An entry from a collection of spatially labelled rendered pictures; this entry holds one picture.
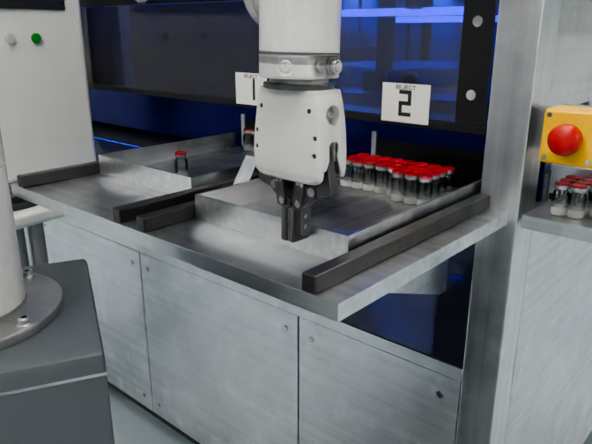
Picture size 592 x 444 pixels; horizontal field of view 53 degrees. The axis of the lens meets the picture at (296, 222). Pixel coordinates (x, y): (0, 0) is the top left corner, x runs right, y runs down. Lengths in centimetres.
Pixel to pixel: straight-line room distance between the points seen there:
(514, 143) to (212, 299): 80
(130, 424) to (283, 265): 134
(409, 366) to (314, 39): 66
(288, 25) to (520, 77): 38
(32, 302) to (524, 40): 68
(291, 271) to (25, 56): 96
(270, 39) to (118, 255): 116
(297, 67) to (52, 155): 98
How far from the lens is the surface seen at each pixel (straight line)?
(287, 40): 60
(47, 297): 66
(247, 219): 75
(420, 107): 94
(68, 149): 152
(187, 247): 73
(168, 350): 163
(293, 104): 62
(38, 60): 147
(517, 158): 89
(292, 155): 63
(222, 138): 130
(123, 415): 199
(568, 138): 82
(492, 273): 94
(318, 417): 129
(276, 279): 63
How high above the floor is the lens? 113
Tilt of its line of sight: 18 degrees down
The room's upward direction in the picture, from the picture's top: straight up
